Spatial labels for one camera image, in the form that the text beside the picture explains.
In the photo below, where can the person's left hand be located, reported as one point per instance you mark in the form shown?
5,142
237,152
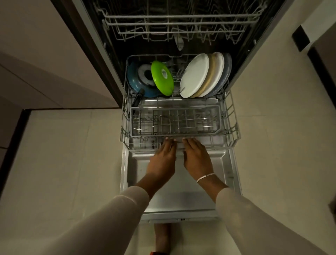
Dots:
162,163

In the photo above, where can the person's right hand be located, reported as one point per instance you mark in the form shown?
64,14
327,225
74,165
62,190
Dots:
197,161

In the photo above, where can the person's right fingers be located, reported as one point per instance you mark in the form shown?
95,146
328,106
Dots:
190,144

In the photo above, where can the person's left fingers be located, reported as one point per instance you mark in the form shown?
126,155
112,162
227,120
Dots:
169,144

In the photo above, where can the person's left forearm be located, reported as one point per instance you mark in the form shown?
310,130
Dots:
110,220

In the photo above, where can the person's right forearm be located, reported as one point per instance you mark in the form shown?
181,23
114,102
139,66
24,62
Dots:
252,223

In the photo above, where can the grey plastic cutlery basket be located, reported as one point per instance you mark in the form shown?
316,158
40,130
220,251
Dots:
174,123

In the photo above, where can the dishwasher door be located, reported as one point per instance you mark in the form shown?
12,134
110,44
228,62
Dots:
181,194

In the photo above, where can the green round plate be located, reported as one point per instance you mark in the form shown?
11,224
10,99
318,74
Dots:
162,78

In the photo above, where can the large white plate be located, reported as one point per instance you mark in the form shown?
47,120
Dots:
193,76

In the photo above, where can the white plate with gold rim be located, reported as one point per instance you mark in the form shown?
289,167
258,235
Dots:
210,76

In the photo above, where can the grey blue plate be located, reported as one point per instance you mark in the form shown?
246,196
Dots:
227,68

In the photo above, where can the person's foot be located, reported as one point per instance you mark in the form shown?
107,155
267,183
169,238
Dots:
162,236

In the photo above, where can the dishwasher body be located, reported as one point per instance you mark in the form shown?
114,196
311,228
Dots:
105,52

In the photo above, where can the beige kitchen cabinet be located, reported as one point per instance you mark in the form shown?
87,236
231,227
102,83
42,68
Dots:
39,52

